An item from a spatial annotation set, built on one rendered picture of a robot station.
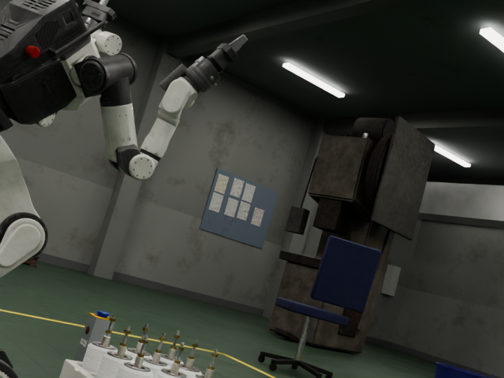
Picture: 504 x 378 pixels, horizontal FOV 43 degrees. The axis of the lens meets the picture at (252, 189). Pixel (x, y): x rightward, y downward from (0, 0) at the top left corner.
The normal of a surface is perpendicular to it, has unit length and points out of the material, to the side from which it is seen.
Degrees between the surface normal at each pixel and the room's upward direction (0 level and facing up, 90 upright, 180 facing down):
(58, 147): 90
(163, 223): 90
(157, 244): 90
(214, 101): 90
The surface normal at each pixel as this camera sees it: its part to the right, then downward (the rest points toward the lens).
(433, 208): -0.76, -0.30
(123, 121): 0.52, 0.19
